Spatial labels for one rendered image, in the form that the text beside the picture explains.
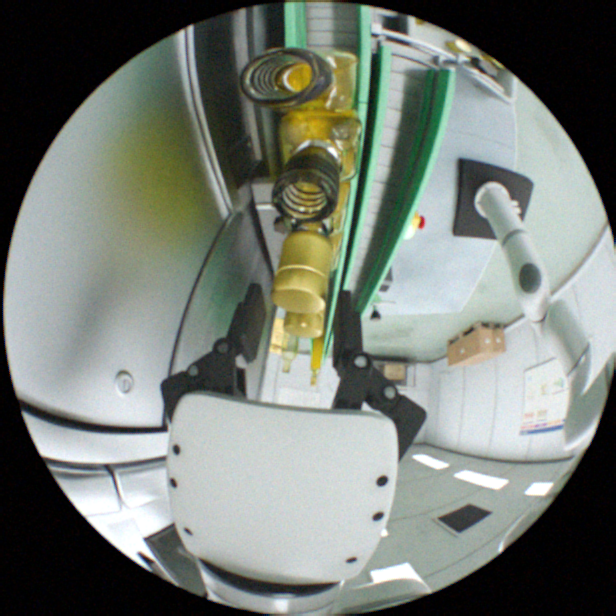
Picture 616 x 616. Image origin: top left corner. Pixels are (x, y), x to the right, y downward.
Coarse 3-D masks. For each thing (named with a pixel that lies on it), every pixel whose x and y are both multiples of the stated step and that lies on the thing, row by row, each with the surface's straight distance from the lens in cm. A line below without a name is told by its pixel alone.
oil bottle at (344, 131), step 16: (304, 112) 16; (320, 112) 16; (352, 112) 17; (288, 128) 14; (304, 128) 13; (320, 128) 13; (336, 128) 13; (352, 128) 14; (288, 144) 13; (336, 144) 13; (352, 144) 13; (352, 160) 14; (352, 176) 15
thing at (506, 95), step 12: (408, 24) 44; (408, 36) 42; (420, 36) 51; (432, 36) 53; (444, 36) 55; (420, 48) 42; (444, 48) 52; (504, 72) 56; (504, 84) 54; (516, 84) 54; (504, 96) 49
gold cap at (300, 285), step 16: (288, 240) 14; (304, 240) 13; (320, 240) 13; (288, 256) 12; (304, 256) 12; (320, 256) 13; (288, 272) 12; (304, 272) 12; (320, 272) 12; (272, 288) 12; (288, 288) 11; (304, 288) 11; (320, 288) 12; (288, 304) 13; (304, 304) 12; (320, 304) 12
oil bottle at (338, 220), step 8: (344, 184) 17; (344, 192) 16; (344, 200) 16; (336, 208) 16; (344, 208) 16; (336, 216) 16; (344, 216) 17; (288, 224) 17; (336, 224) 17; (344, 224) 18; (336, 232) 18
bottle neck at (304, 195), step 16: (304, 144) 12; (320, 144) 12; (288, 160) 11; (304, 160) 10; (320, 160) 10; (336, 160) 12; (288, 176) 9; (304, 176) 8; (320, 176) 8; (336, 176) 10; (272, 192) 9; (288, 192) 10; (304, 192) 11; (320, 192) 11; (336, 192) 9; (288, 208) 10; (304, 208) 10; (320, 208) 10
